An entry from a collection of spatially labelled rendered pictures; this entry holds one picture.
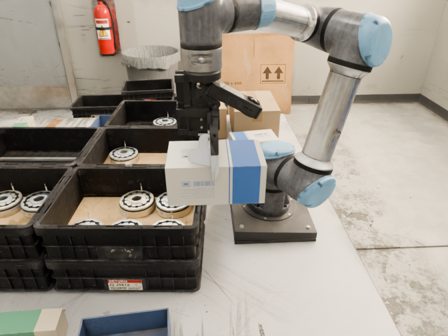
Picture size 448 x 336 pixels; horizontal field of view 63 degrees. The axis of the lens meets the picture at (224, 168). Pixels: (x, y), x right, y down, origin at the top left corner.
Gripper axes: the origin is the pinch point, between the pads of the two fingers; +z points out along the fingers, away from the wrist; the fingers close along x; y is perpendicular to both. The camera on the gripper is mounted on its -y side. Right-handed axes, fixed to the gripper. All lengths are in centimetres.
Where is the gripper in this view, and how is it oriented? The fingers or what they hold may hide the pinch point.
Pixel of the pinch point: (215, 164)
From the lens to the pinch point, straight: 78.0
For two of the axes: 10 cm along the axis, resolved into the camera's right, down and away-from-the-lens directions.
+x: 0.5, 5.0, -8.6
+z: 0.1, 8.6, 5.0
